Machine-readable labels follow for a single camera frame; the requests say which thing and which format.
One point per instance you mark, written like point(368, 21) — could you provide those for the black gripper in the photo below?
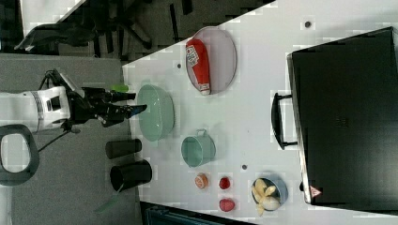
point(93, 103)

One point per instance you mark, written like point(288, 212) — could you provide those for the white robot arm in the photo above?
point(27, 113)

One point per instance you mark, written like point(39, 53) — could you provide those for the green plastic cup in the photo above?
point(120, 88)

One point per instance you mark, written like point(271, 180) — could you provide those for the green plastic colander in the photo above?
point(158, 119)

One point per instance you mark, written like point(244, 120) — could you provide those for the small black cylinder cup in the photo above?
point(118, 149)

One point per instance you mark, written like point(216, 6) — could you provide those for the large black cylinder cup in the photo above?
point(131, 175)

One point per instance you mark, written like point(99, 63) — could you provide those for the black office chair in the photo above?
point(92, 19)

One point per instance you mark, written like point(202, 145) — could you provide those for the green metal mug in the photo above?
point(199, 149)

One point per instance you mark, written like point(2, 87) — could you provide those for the red ketchup bottle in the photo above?
point(196, 53)

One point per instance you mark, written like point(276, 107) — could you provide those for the toy orange half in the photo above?
point(201, 180)

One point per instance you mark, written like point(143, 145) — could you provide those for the grey oval plate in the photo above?
point(222, 56)

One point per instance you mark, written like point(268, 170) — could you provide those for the small red toy strawberry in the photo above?
point(224, 183)

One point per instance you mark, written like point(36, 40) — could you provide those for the large red toy strawberry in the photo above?
point(227, 205)

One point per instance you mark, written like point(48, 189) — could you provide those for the toy peeled banana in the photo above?
point(264, 196)

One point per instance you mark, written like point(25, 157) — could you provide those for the blue bowl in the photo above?
point(282, 193)

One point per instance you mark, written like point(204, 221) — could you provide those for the blue metal frame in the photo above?
point(156, 214)

